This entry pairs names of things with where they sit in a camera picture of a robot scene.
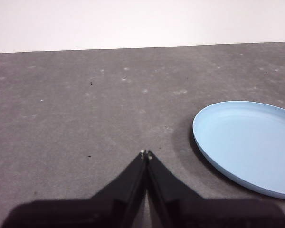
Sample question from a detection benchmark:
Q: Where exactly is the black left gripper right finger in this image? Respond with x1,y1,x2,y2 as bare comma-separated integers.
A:
146,150,285,228

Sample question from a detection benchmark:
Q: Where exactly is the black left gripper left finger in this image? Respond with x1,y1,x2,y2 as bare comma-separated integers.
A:
0,149,148,228

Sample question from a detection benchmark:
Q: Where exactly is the light blue round plate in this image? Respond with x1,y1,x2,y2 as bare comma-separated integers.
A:
192,100,285,201

